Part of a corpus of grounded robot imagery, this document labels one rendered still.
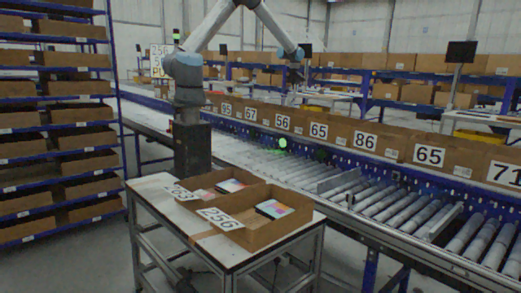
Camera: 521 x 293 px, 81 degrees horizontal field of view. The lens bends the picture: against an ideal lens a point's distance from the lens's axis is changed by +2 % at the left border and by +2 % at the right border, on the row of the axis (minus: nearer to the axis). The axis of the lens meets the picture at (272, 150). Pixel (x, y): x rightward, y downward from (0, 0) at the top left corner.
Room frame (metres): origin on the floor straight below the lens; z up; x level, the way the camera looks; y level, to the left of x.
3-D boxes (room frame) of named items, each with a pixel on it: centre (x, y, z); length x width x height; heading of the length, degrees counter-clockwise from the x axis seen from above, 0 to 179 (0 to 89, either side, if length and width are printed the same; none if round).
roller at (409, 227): (1.39, -0.77, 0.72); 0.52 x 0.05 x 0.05; 135
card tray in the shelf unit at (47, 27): (2.37, 1.53, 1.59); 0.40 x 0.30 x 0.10; 135
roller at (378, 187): (1.62, -0.54, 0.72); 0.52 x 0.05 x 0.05; 135
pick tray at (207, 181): (1.43, 0.25, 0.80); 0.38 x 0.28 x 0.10; 137
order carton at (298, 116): (2.57, -0.22, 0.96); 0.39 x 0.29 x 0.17; 45
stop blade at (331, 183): (1.73, -0.43, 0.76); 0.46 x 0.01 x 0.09; 135
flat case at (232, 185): (1.50, 0.19, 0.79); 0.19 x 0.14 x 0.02; 50
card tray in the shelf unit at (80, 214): (2.37, 1.54, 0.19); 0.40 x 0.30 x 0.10; 136
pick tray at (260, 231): (1.21, 0.03, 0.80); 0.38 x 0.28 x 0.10; 136
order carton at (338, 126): (2.30, -0.50, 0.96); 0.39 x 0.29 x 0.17; 45
